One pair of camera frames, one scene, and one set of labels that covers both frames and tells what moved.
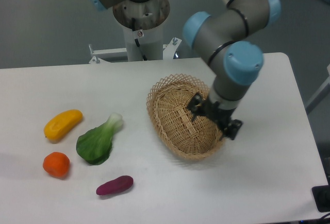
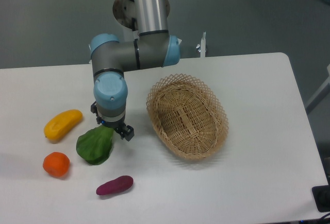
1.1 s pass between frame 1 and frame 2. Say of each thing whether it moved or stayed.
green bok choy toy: stayed
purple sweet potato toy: stayed
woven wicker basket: stayed
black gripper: moved
